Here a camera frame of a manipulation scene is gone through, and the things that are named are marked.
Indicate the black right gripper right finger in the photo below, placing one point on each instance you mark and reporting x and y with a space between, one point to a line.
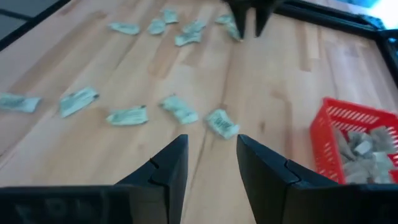
280 196

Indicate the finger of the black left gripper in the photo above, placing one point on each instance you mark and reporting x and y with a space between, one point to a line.
262 12
242 15

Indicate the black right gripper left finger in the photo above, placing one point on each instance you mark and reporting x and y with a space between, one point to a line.
149 199

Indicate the white sweetener packet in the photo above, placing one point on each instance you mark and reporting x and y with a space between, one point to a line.
381 137
188 39
127 115
180 109
222 123
233 31
363 147
156 26
124 28
77 101
224 19
18 102
342 146
170 15
194 26

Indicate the red slotted plastic basket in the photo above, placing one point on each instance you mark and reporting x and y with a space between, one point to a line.
323 140

